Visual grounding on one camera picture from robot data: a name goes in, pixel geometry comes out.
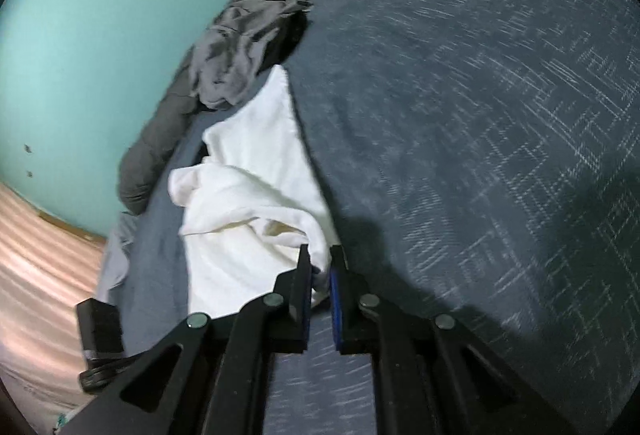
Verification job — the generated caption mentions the blue patterned bed sheet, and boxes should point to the blue patterned bed sheet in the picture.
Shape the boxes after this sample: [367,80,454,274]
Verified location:
[106,0,640,435]

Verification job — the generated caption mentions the white polo shirt black collar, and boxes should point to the white polo shirt black collar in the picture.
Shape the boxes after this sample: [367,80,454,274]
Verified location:
[168,66,338,318]

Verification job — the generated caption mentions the pink striped curtain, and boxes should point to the pink striped curtain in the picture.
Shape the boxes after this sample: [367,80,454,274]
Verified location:
[1,186,104,434]

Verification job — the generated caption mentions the black garment under grey shirt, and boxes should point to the black garment under grey shirt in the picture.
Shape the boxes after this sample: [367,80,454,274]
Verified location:
[257,10,308,73]

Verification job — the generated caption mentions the grey crumpled shirt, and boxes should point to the grey crumpled shirt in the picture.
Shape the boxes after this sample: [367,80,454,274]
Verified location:
[189,0,312,110]

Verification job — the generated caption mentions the light grey blanket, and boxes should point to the light grey blanket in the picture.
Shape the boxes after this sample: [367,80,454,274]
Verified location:
[94,212,138,305]

